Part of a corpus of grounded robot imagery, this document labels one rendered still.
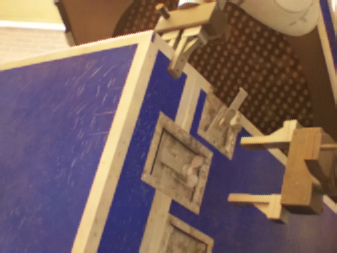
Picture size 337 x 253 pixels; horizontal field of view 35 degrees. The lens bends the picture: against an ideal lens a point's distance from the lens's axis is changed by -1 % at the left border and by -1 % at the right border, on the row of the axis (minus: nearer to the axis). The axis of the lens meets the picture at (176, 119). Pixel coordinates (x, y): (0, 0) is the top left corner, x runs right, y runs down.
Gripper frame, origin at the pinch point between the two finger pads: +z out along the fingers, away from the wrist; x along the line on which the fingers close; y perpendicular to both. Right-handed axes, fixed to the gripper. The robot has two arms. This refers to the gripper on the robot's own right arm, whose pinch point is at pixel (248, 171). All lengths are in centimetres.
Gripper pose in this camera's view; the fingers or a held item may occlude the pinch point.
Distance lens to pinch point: 93.9
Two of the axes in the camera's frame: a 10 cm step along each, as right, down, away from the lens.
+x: 2.4, -8.9, 3.9
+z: -7.8, 0.6, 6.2
